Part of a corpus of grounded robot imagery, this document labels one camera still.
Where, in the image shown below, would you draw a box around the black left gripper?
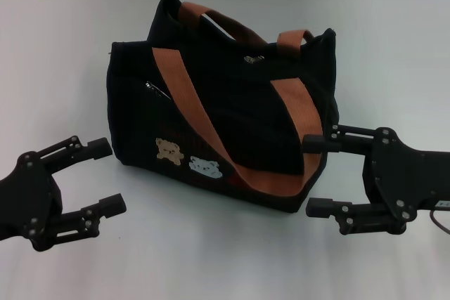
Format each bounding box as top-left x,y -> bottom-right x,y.
0,135 -> 128,252

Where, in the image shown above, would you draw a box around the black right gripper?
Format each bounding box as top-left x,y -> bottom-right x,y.
302,123 -> 450,237

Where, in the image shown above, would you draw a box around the black food bag orange straps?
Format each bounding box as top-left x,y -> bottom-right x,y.
107,0 -> 340,214

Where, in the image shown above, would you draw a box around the right wrist cable with connector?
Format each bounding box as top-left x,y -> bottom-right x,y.
429,208 -> 450,235

